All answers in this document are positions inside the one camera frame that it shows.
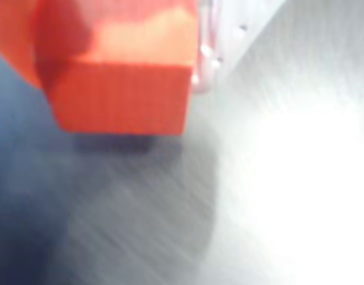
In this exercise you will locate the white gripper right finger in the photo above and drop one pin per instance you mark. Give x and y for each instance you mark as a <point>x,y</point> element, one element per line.
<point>229,26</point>

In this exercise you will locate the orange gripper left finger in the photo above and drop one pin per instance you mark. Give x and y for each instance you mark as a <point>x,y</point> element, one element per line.
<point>12,32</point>

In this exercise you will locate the red cube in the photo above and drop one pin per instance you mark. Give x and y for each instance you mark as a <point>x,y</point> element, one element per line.
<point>122,98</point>

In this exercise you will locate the black table mat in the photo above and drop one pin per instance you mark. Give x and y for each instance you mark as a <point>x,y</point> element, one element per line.
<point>140,213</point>

